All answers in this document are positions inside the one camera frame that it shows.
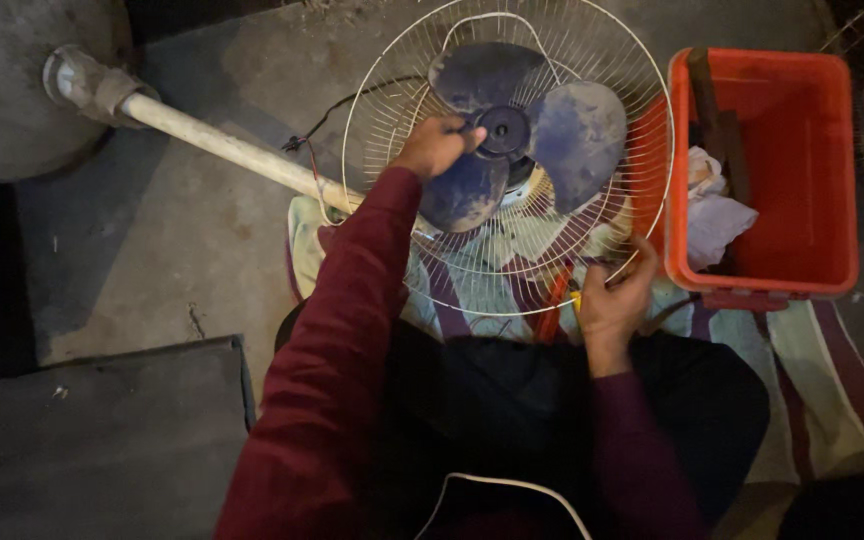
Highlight person's left hand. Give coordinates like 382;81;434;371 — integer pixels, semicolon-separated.
390;114;489;181

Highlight person's right hand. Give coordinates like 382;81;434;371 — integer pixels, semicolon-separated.
576;236;660;350

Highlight white wire fan guard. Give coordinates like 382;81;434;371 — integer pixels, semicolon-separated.
340;0;675;318

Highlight black fan blade cap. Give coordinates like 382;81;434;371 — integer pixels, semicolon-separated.
475;105;532;157

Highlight white fan motor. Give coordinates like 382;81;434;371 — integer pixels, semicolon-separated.
499;159;553;213

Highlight white crumpled cloth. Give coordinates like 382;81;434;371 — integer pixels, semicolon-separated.
687;146;759;271

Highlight dusty blue fan blade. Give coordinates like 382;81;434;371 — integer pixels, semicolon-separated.
418;42;628;234

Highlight person's black trousers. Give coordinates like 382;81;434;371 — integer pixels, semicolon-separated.
274;300;771;540

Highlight white fan pole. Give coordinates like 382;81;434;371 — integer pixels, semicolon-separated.
120;91;366;215

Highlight striped floor mat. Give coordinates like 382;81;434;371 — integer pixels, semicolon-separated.
285;195;864;481

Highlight red plastic crate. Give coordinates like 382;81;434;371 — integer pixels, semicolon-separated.
630;47;861;312

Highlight grey pole collar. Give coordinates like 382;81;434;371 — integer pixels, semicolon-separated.
42;43;159;129

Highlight grey round fan base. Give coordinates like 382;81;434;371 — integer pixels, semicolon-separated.
0;0;133;183

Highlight grey flat slab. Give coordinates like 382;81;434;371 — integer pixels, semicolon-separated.
0;335;257;540

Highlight orange handled tool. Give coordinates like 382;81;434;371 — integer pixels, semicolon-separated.
533;262;577;342

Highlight black power cable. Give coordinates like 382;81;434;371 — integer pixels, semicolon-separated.
282;75;426;153

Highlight white cord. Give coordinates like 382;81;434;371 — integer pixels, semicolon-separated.
413;472;594;540

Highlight dark long-handled tool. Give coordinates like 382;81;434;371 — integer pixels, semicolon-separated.
687;47;752;207

